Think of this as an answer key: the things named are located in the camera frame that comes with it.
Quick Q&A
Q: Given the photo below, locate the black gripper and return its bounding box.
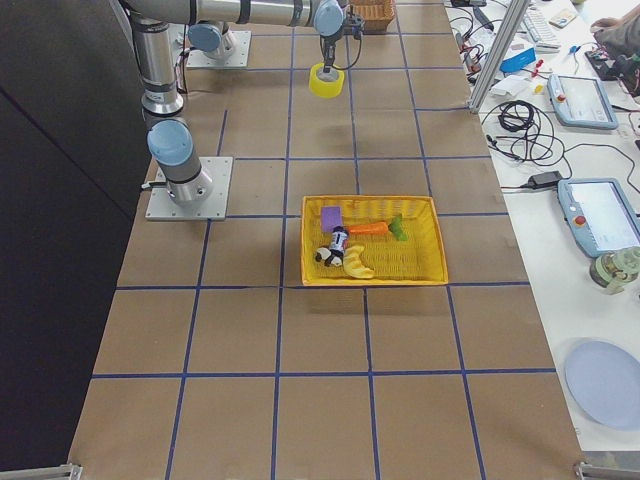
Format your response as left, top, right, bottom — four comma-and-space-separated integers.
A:
319, 5, 364, 76

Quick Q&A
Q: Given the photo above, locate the yellow tape roll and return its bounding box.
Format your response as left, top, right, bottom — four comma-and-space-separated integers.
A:
308, 63, 345, 99

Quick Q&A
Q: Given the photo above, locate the brown wicker basket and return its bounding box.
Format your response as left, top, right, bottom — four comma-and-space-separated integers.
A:
350, 0, 395, 34

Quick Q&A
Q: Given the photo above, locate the purple foam block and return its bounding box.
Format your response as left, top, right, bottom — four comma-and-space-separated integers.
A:
320, 206, 343, 233

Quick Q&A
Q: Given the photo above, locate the blue box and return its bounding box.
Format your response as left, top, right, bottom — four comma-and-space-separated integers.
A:
499, 47, 536, 74

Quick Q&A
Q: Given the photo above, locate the small printed can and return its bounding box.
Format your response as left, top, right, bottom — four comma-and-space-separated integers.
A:
329, 226, 349, 255

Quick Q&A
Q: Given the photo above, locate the orange toy carrot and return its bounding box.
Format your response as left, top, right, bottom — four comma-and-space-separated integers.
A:
346, 215, 408, 241

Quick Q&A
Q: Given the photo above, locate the white keyboard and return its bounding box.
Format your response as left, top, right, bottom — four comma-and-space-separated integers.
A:
521, 9, 561, 52

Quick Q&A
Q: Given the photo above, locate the panda plush toy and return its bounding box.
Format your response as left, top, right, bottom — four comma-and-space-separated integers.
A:
314, 247, 344, 267

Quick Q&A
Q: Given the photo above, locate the toy croissant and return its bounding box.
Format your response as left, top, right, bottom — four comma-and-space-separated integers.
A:
343, 245, 375, 280

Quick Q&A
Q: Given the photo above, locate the yellow plastic basket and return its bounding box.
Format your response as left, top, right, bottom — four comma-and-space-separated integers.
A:
300, 195, 449, 287

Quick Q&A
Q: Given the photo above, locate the black power adapter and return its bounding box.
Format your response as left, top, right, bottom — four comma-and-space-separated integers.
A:
520, 171, 563, 190

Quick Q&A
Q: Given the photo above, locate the upper teach pendant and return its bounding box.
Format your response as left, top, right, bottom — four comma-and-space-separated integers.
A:
547, 74, 619, 130

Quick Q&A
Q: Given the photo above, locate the teach pendant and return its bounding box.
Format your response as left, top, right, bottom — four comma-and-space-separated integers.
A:
557, 178, 639, 258
547, 74, 619, 130

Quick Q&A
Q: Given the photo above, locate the lower teach pendant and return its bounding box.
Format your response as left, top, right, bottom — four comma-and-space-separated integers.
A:
557, 178, 639, 258

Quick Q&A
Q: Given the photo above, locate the glass jar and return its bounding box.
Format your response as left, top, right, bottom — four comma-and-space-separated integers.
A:
589, 247, 639, 295

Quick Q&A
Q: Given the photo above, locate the blue round plate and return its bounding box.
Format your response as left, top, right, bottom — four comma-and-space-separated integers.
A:
564, 341, 639, 431

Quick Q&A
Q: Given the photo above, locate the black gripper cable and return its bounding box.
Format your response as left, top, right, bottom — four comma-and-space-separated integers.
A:
333, 34, 364, 71

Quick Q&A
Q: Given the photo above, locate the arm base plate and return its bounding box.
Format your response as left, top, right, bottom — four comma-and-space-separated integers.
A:
146, 157, 233, 221
187, 25, 251, 70

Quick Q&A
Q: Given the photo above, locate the aluminium frame post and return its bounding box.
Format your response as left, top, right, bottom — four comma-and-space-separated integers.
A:
468, 0, 529, 114

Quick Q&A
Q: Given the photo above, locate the tangled black cable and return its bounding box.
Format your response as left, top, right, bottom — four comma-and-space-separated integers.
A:
485, 99, 640, 193

